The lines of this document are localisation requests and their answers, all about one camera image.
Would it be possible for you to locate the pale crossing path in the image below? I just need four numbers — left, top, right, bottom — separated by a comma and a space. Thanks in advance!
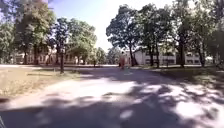
0, 63, 118, 70

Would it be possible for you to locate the tree with straight dark trunk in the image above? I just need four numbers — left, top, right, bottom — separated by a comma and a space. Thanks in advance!
49, 16, 73, 75

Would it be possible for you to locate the row of leafy trees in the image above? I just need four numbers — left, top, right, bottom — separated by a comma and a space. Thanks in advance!
0, 0, 108, 66

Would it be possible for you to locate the dry grass lawn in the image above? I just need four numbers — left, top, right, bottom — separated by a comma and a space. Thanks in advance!
0, 67, 85, 100

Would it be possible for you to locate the red brick building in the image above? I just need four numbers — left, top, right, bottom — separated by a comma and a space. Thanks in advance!
13, 46, 82, 66

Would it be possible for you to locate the shaded grass verge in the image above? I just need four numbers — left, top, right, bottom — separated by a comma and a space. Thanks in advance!
146, 65, 224, 90

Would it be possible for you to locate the person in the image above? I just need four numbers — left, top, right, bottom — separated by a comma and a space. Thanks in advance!
118, 53, 127, 71

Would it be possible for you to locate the grey asphalt path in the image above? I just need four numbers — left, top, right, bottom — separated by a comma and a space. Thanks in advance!
0, 65, 224, 128

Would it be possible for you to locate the white building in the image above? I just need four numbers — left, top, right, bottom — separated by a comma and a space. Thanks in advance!
132, 48, 214, 66

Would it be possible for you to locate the group of tall dark trees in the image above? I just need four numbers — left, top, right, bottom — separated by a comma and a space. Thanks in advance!
105, 0, 224, 70

